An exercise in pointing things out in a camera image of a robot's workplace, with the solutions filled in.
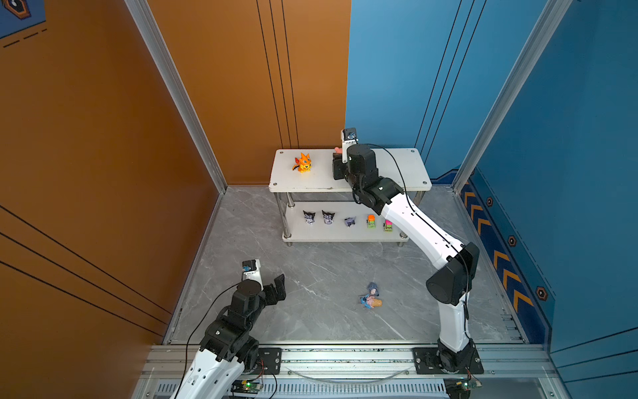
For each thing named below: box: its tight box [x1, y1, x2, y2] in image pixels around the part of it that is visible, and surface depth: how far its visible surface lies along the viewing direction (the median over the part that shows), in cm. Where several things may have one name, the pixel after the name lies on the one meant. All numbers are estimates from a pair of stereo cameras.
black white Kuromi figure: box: [302, 210, 316, 225], surface depth 98 cm
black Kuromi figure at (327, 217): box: [321, 209, 336, 225], surface depth 97 cm
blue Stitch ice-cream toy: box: [358, 294, 383, 310], surface depth 84 cm
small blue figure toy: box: [367, 281, 380, 296], surface depth 88 cm
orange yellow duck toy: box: [292, 152, 313, 173], surface depth 75 cm
